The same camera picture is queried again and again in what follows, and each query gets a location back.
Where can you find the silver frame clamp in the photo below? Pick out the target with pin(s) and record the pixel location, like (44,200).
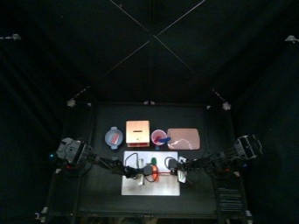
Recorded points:
(15,37)
(71,102)
(148,102)
(291,38)
(226,106)

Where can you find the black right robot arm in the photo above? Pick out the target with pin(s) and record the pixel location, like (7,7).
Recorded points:
(244,147)

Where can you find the red toy food piece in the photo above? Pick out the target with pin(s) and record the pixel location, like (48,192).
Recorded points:
(115,138)

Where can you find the blue toy spoon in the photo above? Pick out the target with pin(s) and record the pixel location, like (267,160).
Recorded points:
(163,140)

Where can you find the white printed label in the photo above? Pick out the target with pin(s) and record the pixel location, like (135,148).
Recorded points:
(230,200)

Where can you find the pink square tray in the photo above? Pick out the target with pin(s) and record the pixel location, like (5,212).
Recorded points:
(183,137)

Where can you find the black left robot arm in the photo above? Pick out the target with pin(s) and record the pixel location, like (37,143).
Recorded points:
(73,151)

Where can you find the orange toy carrot green top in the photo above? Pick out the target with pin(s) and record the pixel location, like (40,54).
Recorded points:
(155,172)

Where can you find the white cutting board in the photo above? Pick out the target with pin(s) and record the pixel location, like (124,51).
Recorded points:
(132,188)

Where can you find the pink toy cup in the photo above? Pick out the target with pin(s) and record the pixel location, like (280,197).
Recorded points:
(158,136)

